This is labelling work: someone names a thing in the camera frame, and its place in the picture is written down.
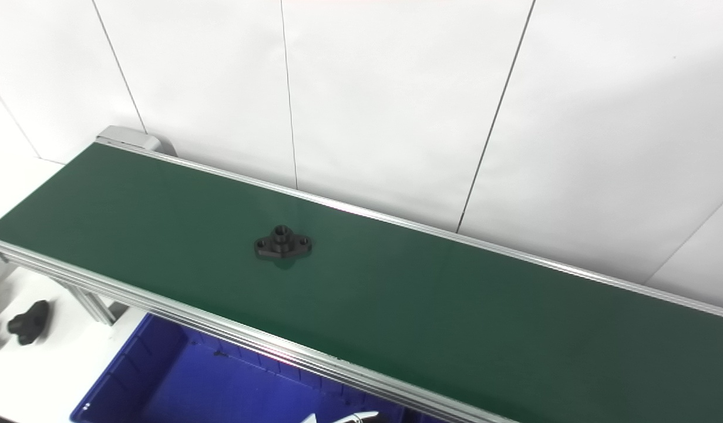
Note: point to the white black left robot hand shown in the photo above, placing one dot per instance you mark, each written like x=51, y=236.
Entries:
x=355, y=417

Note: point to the black flanged machine part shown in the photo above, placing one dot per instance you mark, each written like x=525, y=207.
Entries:
x=282, y=247

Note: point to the large blue plastic bin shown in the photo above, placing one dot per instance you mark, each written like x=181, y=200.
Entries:
x=220, y=388

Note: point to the green conveyor belt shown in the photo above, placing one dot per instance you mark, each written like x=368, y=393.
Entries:
x=455, y=305

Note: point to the aluminium conveyor support leg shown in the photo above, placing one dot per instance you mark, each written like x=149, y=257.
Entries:
x=97, y=308

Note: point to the black star knob part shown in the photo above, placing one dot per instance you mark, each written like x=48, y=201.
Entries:
x=29, y=323

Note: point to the grey conveyor end housing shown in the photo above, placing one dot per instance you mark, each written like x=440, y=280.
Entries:
x=132, y=138

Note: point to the aluminium conveyor side rail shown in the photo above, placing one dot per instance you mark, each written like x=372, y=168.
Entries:
x=220, y=329
x=514, y=251

